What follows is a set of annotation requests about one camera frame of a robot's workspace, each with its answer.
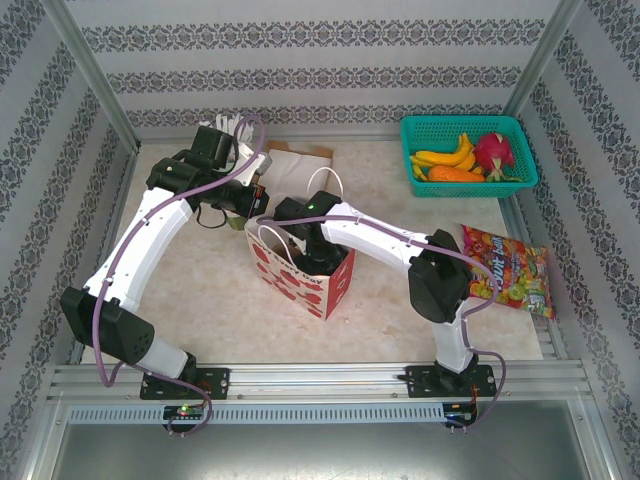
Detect white paper bag red prints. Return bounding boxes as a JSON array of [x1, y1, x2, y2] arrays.
[[243, 167, 357, 322]]

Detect white paper napkin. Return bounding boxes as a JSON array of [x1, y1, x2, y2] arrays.
[[259, 149, 332, 201]]

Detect brown cardboard tray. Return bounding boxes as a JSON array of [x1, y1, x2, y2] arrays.
[[249, 139, 335, 201]]

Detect white wrapped straws bundle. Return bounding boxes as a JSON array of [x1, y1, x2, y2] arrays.
[[197, 113, 257, 161]]

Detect orange toy fruit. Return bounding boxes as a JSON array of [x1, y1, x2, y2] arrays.
[[428, 165, 486, 184]]

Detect yellow banana bunch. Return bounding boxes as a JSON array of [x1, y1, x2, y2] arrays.
[[409, 132, 477, 175]]

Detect pink dragon fruit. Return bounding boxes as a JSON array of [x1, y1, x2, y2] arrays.
[[473, 130, 524, 183]]

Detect colourful fruit candy bag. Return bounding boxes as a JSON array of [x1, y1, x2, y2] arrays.
[[459, 223, 558, 321]]

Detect teal plastic basket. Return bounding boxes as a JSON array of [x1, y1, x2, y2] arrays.
[[399, 115, 540, 200]]

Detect aluminium mounting rail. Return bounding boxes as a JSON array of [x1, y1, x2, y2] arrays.
[[47, 362, 596, 401]]

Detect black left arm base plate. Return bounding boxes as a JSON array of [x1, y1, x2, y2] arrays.
[[139, 367, 231, 401]]

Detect grey slotted cable duct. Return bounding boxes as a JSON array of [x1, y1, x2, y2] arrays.
[[67, 402, 446, 425]]

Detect aluminium frame post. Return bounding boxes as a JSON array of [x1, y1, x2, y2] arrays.
[[42, 0, 142, 151], [502, 0, 586, 117]]

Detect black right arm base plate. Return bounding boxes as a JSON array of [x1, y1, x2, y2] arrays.
[[405, 364, 499, 400]]

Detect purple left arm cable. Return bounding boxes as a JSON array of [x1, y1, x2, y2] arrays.
[[94, 114, 266, 439]]

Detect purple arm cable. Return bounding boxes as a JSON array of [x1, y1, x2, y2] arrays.
[[94, 114, 266, 439], [255, 213, 506, 437]]

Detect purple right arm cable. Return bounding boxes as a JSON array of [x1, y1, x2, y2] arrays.
[[255, 213, 506, 437]]

